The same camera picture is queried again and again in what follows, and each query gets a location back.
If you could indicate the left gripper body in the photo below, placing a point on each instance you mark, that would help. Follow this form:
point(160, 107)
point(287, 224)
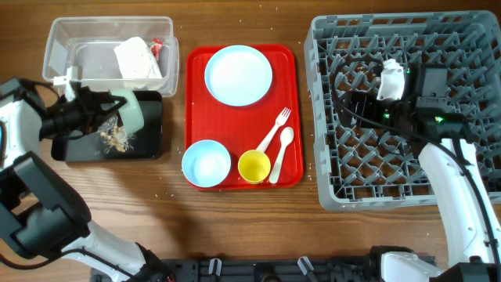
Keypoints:
point(73, 115)

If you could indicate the white plastic spoon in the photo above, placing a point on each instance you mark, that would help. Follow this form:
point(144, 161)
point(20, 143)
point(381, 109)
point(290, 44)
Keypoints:
point(286, 138)

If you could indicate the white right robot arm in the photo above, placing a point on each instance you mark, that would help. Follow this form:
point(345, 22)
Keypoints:
point(411, 102)

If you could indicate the food scraps and rice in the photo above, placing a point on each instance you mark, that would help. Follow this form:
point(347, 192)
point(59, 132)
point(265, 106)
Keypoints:
point(114, 136)

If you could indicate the clear plastic bin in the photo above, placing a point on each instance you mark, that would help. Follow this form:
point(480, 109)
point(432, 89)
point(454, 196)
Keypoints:
point(88, 43)

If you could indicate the light blue bowl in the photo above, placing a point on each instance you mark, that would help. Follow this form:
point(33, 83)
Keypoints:
point(206, 163)

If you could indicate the white napkin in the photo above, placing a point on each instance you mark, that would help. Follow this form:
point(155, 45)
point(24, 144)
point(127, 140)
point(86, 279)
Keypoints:
point(135, 60)

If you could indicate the red plastic tray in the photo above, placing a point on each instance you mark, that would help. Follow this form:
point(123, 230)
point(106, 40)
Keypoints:
point(240, 129)

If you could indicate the light blue plate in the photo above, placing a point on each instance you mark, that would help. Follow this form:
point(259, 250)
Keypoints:
point(238, 75)

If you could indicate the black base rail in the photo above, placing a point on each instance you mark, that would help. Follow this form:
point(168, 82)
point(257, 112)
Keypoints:
point(325, 270)

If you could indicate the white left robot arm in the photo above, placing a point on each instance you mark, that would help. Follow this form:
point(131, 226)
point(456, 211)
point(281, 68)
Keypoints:
point(41, 214)

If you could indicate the red wrapper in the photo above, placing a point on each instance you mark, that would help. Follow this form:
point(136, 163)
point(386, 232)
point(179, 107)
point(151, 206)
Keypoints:
point(156, 46)

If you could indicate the white plastic fork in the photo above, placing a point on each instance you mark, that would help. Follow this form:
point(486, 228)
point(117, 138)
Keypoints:
point(279, 121)

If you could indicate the grey dishwasher rack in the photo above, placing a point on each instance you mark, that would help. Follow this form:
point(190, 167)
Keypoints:
point(364, 169)

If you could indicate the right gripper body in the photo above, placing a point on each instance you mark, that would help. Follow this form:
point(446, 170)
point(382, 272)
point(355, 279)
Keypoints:
point(353, 106)

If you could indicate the green bowl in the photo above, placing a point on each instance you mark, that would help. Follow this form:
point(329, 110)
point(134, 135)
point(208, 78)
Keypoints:
point(130, 113)

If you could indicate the yellow cup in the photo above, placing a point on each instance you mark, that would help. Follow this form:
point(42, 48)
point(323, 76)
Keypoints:
point(254, 166)

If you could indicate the black waste tray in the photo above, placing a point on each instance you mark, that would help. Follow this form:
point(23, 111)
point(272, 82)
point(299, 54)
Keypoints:
point(146, 144)

